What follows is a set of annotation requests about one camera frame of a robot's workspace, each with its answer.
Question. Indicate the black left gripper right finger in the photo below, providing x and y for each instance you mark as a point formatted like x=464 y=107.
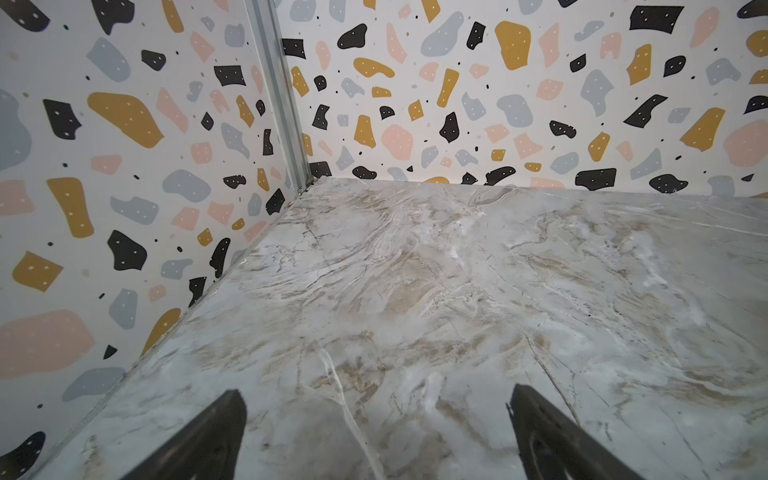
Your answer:
x=552 y=446

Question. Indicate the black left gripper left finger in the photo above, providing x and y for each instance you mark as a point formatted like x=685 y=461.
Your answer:
x=205 y=448

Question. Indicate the silver metal corner post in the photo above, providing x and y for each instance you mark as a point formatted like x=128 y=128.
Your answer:
x=265 y=27

